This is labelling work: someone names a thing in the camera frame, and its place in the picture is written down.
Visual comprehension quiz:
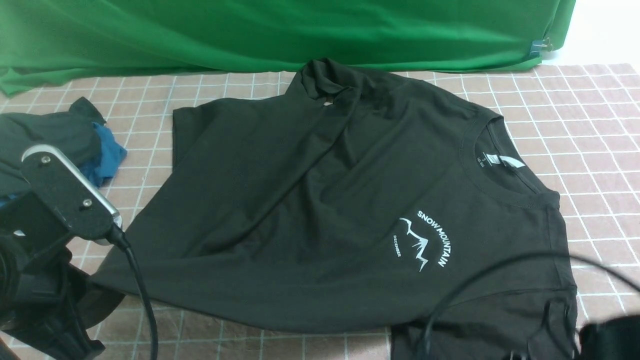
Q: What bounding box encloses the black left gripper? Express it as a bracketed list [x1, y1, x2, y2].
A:
[0, 193, 105, 360]

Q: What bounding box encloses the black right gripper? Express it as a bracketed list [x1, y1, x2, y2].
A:
[577, 315, 640, 360]

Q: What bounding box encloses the dark gray long-sleeved shirt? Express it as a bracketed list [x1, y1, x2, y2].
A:
[75, 57, 583, 360]

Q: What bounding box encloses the blue shirt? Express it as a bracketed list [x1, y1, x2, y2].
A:
[78, 122, 128, 188]

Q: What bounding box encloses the green backdrop cloth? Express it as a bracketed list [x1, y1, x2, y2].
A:
[0, 0, 576, 96]

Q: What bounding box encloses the blue binder clip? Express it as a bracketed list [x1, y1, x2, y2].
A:
[529, 38, 554, 59]

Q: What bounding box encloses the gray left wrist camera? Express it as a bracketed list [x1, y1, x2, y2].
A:
[20, 144, 122, 246]

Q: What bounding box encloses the black right camera cable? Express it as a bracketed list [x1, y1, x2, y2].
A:
[415, 251, 640, 360]

